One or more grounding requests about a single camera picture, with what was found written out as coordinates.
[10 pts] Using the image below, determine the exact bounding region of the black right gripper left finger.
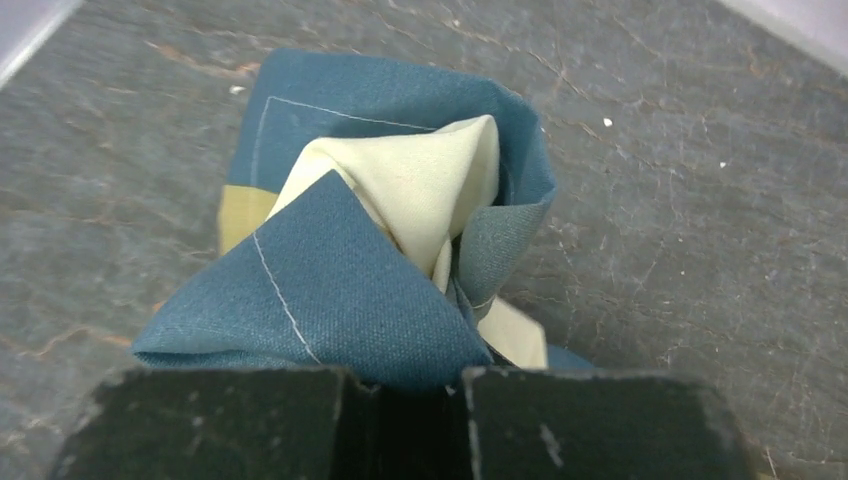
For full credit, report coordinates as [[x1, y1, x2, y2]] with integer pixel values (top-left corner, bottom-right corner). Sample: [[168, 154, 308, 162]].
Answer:
[[50, 367, 377, 480]]

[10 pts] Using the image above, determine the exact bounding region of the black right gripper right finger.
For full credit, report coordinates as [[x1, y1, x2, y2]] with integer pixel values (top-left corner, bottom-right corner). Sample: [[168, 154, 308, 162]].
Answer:
[[460, 367, 756, 479]]

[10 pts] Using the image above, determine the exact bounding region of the blue beige checkered pillowcase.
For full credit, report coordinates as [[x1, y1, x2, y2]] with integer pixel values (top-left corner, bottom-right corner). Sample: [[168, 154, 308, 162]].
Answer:
[[131, 48, 586, 389]]

